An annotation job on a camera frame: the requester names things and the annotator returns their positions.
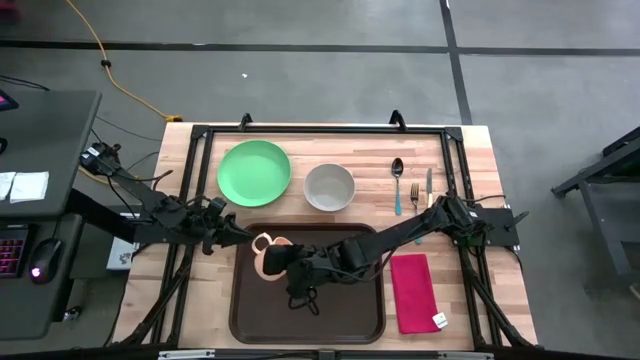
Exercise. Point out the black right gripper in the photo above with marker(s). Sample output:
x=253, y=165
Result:
x=315, y=265

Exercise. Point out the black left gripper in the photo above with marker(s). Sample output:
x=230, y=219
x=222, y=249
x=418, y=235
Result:
x=215, y=232

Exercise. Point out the orange cup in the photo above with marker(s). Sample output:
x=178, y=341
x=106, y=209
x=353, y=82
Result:
x=261, y=270

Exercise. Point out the green plate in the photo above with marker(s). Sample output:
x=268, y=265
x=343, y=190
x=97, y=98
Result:
x=254, y=173

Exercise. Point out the grey bowl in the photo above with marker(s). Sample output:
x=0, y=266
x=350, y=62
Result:
x=329, y=187

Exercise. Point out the red cloth napkin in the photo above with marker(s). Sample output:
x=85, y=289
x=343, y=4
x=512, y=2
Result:
x=412, y=295

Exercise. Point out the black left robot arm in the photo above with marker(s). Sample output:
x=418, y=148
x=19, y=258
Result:
x=145, y=197

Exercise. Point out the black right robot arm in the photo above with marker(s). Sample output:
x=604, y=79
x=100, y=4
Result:
x=400, y=232

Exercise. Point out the brown plastic tray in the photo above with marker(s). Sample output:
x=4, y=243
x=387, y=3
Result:
x=340, y=320

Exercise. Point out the white box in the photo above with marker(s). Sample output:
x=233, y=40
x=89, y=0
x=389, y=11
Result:
x=120, y=257

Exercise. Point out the black computer mouse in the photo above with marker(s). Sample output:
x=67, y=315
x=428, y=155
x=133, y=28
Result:
x=45, y=260

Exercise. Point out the white paper sheet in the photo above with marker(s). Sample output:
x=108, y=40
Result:
x=30, y=186
x=5, y=185

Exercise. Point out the dark grey desk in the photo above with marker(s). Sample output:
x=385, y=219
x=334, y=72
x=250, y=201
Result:
x=50, y=130

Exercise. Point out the backlit keyboard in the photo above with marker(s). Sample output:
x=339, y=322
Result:
x=12, y=250

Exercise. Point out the pink lit screen device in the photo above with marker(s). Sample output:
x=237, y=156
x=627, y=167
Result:
x=7, y=101

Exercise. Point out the person's foot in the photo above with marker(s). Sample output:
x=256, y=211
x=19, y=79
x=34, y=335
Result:
x=7, y=10

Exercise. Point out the black metal cart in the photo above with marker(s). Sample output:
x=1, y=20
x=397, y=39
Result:
x=600, y=170

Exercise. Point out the black aluminium table frame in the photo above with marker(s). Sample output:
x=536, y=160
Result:
x=325, y=129

